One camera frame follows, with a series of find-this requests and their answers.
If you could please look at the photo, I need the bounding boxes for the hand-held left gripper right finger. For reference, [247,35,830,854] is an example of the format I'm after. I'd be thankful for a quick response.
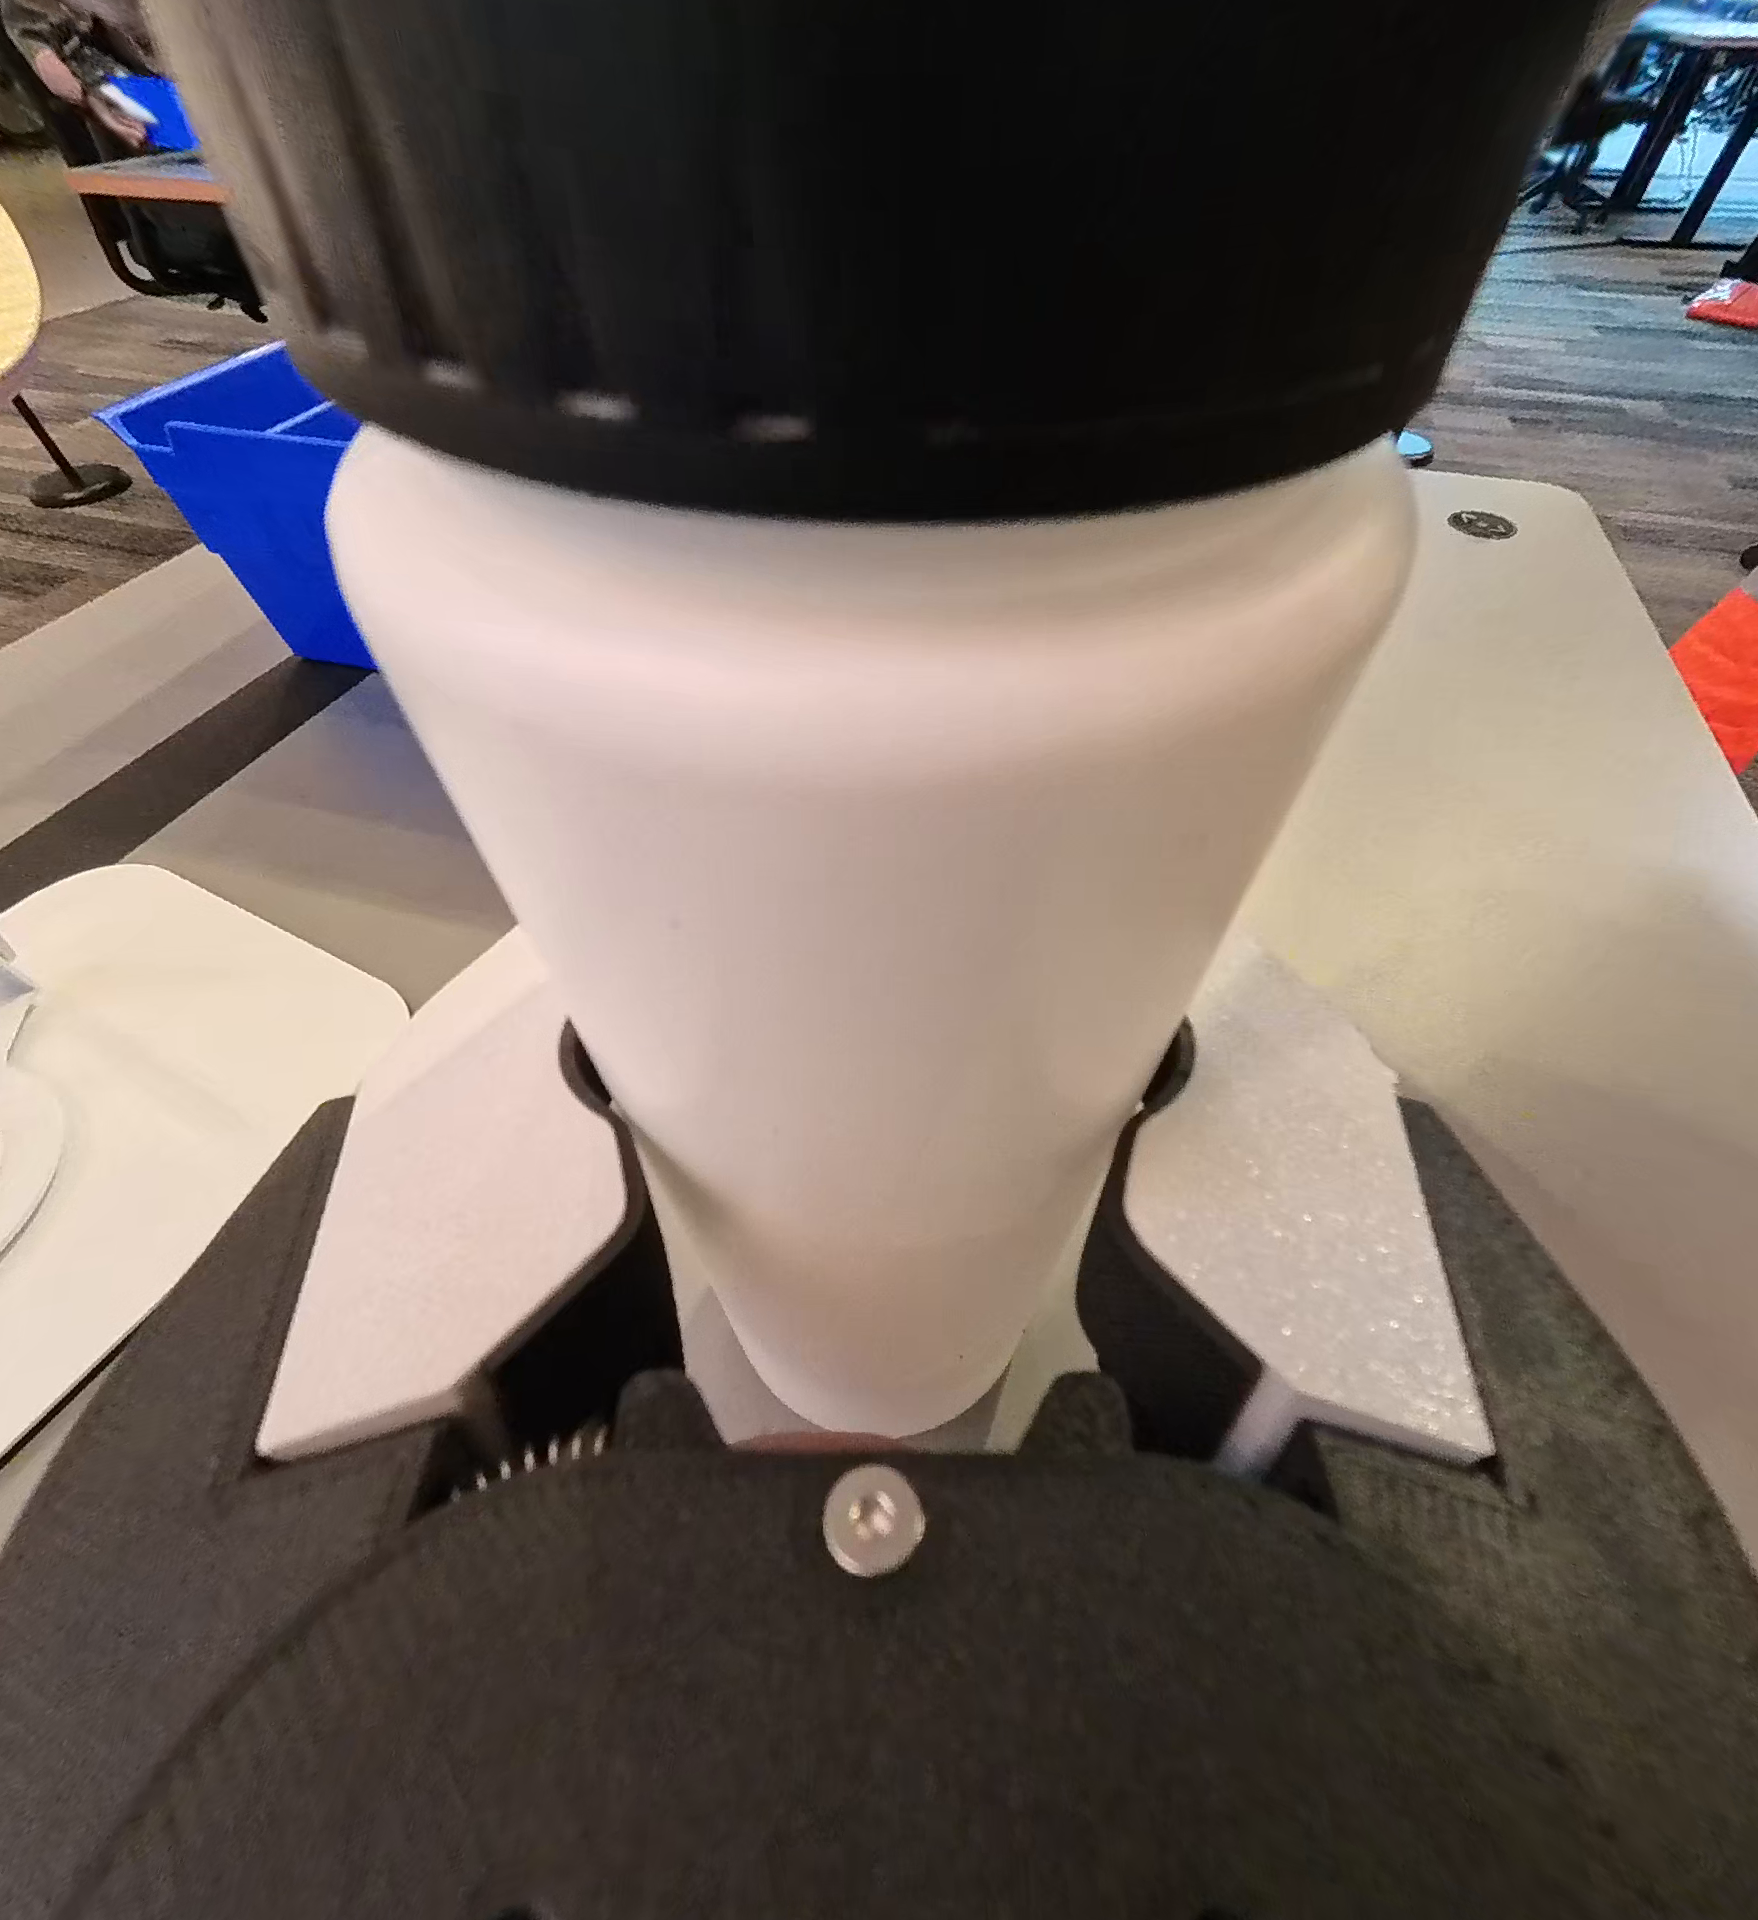
[1079,931,1497,1477]

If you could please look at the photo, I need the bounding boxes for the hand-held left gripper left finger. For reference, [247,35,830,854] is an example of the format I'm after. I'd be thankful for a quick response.
[256,935,671,1466]

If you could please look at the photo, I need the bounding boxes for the white bottle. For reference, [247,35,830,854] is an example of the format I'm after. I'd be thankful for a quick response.
[326,423,1420,1442]

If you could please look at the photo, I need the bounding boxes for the black bottle lid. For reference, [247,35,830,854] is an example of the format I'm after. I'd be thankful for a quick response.
[155,0,1639,526]

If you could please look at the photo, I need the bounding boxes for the wooden top desk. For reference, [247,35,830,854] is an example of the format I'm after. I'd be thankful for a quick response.
[1600,0,1758,249]
[62,158,236,211]

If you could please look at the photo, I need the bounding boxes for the small blue plastic bin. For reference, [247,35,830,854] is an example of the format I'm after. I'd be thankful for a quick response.
[95,78,205,158]

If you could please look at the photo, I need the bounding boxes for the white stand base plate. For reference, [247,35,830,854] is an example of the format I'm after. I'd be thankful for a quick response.
[0,865,414,1543]

